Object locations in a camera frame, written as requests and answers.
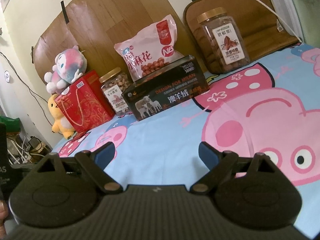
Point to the round white wall fixture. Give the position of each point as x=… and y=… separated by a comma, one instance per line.
x=7, y=77

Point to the black tape strip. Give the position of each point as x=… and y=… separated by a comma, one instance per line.
x=65, y=12

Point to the green bag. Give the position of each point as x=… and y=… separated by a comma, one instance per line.
x=8, y=125

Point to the clear jar of brown nuts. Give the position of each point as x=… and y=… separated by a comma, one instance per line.
x=222, y=42

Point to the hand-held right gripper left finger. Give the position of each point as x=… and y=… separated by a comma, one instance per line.
x=106, y=152

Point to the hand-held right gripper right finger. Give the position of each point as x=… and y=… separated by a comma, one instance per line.
x=207, y=152

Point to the yellow plush duck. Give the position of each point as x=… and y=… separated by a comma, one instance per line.
x=60, y=122

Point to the pink snack bag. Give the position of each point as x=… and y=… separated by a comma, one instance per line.
x=150, y=47

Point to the red envelope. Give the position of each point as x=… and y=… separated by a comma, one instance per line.
x=78, y=136

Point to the brown seat cushion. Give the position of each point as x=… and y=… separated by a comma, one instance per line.
x=262, y=12

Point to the wooden headboard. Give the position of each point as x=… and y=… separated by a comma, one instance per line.
x=112, y=10

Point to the power strip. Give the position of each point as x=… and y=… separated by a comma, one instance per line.
x=30, y=152

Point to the clear jar of pale nuts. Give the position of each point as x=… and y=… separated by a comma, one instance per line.
x=116, y=92

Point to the black cardboard box sheep print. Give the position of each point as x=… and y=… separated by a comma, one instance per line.
x=170, y=92

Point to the person's left hand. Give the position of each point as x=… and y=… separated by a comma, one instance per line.
x=3, y=217

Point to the cartoon pig printed bed sheet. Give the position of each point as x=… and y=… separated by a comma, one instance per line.
x=162, y=135

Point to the pink and blue plush toy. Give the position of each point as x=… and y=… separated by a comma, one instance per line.
x=67, y=67

